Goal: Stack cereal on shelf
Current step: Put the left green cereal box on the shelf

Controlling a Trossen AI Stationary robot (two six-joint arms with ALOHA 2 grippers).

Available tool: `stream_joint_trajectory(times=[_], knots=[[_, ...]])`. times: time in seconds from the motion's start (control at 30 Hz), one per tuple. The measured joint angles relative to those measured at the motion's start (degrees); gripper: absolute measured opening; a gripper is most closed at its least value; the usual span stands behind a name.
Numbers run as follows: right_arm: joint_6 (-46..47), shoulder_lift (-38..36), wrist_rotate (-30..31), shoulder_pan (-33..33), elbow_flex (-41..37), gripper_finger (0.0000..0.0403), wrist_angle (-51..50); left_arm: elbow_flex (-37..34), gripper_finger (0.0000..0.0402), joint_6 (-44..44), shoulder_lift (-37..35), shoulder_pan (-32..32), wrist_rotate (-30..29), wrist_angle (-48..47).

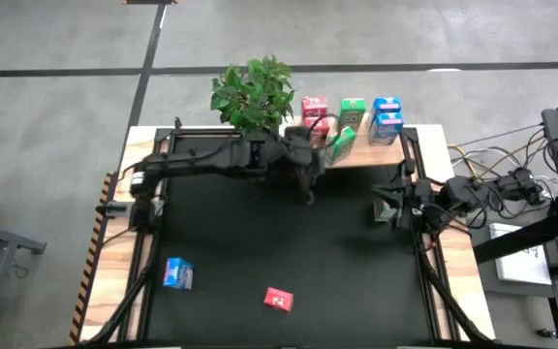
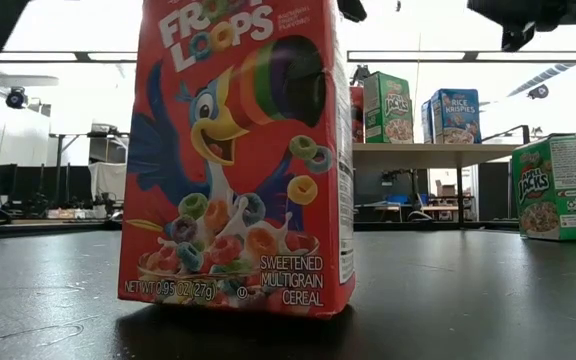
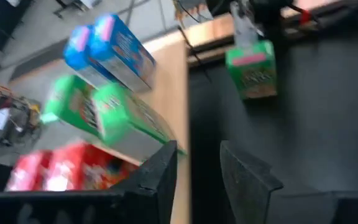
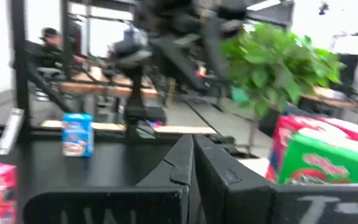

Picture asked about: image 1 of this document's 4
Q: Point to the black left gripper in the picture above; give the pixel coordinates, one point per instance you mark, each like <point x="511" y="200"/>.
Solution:
<point x="303" y="160"/>

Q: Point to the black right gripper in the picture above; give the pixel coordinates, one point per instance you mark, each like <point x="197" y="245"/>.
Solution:
<point x="422" y="201"/>

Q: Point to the red cereal box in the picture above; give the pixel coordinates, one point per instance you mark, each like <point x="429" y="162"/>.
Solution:
<point x="279" y="299"/>
<point x="320" y="131"/>
<point x="314" y="105"/>

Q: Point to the blue cereal box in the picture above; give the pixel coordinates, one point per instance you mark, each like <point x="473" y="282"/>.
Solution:
<point x="386" y="104"/>
<point x="178" y="273"/>
<point x="384" y="130"/>

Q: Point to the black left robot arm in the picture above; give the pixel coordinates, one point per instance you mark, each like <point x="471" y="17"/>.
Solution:
<point x="201" y="162"/>

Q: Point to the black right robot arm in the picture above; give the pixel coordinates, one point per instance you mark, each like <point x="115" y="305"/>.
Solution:
<point x="460" y="191"/>

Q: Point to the wooden shelf board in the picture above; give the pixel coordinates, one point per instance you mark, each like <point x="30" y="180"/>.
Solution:
<point x="381" y="155"/>

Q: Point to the green potted plant black pot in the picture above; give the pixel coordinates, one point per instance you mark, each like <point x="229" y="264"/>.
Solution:
<point x="255" y="97"/>

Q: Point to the black table mat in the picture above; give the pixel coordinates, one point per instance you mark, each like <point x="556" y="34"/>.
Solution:
<point x="259" y="271"/>

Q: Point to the black diagonal beam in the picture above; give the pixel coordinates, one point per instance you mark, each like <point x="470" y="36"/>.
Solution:
<point x="516" y="241"/>

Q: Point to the white board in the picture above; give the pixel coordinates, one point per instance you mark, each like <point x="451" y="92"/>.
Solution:
<point x="521" y="266"/>

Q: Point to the grey side table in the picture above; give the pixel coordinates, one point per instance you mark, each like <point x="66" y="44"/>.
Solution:
<point x="511" y="305"/>

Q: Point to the small black floor object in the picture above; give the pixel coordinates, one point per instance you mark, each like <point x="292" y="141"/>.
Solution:
<point x="545" y="333"/>

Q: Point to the brown board edge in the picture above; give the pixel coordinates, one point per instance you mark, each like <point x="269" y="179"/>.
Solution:
<point x="148" y="1"/>

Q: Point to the yellow black hazard tape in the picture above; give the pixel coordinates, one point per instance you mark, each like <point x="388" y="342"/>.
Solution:
<point x="87" y="276"/>

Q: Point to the black metal table frame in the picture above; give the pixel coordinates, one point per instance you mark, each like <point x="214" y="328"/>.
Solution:
<point x="162" y="132"/>

